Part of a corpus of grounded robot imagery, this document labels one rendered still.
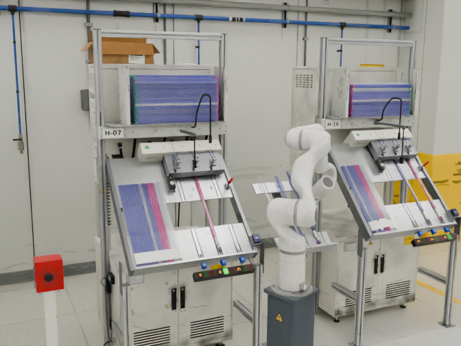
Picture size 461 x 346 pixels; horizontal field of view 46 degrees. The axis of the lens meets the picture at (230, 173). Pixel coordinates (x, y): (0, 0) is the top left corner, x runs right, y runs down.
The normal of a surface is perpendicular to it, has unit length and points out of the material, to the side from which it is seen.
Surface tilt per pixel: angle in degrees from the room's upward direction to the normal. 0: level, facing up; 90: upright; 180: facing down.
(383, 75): 90
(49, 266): 90
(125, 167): 43
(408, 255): 90
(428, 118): 90
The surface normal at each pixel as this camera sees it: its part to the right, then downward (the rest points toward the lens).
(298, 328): 0.70, 0.14
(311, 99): -0.91, 0.07
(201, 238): 0.29, -0.61
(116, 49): 0.44, 0.00
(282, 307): -0.72, 0.12
